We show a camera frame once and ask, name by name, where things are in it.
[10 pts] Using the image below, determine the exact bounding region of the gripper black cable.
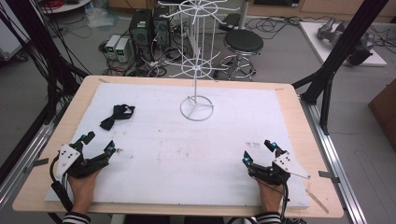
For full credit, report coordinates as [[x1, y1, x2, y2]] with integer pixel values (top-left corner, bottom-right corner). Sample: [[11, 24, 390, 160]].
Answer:
[[49, 154, 75, 213], [254, 176, 291, 224]]

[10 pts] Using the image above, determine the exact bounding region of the white bench power supply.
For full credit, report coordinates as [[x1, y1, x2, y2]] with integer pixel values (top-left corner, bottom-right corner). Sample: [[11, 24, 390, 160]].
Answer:
[[115, 37, 132, 63], [105, 34, 121, 60]]

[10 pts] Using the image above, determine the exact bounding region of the white floor board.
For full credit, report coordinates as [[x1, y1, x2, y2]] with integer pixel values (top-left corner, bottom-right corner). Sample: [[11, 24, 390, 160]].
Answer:
[[298, 21, 389, 67]]

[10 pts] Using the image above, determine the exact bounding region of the grey metal bracket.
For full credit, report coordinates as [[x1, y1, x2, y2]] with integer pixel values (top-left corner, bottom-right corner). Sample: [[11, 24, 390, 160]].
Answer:
[[318, 170, 341, 185], [22, 157, 50, 175]]

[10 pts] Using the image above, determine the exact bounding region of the black metal frame stand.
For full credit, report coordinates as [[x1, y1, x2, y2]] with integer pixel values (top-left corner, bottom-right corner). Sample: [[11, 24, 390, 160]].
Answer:
[[0, 0, 92, 126], [291, 0, 390, 136]]

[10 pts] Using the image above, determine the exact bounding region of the brown wooden cabinet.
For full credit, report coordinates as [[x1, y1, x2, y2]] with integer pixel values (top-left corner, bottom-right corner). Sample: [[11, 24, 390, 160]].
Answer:
[[367, 78, 396, 152]]

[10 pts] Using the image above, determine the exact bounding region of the black bow tie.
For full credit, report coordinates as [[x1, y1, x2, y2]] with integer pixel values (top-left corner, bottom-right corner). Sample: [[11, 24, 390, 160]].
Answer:
[[99, 104, 136, 132]]

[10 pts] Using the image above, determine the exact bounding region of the black round stool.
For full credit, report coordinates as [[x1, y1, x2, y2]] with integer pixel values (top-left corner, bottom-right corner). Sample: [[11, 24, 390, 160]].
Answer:
[[214, 28, 265, 82]]

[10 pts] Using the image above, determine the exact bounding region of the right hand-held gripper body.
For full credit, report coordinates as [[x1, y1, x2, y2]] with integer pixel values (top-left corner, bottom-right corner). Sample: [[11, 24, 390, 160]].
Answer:
[[247, 151, 312, 187]]

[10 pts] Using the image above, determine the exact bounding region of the person's left hand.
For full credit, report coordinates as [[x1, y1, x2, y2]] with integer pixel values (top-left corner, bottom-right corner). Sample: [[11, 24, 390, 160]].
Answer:
[[67, 169, 103, 215]]

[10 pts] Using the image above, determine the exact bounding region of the white foam mat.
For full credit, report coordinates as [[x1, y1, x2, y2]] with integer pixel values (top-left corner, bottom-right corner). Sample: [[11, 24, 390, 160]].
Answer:
[[45, 82, 311, 209]]

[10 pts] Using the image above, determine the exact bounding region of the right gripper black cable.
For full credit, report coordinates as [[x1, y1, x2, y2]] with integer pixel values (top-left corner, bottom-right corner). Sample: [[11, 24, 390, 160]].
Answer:
[[254, 176, 291, 224]]

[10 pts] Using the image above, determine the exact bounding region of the person's right hand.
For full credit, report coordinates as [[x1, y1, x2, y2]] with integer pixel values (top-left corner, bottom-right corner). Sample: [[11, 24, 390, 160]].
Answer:
[[256, 178, 285, 215]]

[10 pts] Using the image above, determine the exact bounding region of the clear plastic bag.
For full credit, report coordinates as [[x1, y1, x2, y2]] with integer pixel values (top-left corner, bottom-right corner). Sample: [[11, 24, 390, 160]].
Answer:
[[85, 5, 120, 31]]

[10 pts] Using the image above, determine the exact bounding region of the white wire display rack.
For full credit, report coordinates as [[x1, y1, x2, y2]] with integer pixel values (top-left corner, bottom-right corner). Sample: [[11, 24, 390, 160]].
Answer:
[[157, 0, 241, 122]]

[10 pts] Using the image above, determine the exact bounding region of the white round table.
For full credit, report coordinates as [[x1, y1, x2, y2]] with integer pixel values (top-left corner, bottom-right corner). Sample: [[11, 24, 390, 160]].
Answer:
[[39, 0, 93, 15]]

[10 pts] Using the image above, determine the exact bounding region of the thin wooden strip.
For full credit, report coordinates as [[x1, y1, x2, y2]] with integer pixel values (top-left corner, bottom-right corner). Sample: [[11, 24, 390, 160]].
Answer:
[[304, 188, 331, 215]]

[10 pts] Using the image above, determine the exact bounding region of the aluminium rail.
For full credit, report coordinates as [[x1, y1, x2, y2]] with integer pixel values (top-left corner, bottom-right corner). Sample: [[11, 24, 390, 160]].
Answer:
[[298, 94, 369, 224], [0, 102, 69, 210]]

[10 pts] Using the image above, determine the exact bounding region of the tangle of floor cables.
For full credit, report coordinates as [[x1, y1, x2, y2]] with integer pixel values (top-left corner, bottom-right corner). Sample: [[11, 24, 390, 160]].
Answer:
[[97, 38, 188, 78]]

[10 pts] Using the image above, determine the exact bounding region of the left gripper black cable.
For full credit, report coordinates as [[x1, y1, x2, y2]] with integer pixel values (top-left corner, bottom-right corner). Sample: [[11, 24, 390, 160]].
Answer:
[[49, 154, 75, 213]]

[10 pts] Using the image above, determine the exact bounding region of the black computer tower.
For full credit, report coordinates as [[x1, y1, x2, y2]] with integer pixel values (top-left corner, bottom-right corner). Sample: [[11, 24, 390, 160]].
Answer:
[[151, 5, 173, 51], [128, 8, 154, 62]]

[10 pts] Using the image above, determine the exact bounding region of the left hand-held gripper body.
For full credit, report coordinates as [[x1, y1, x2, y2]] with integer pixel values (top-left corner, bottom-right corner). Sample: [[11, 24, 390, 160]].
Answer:
[[50, 143, 111, 183]]

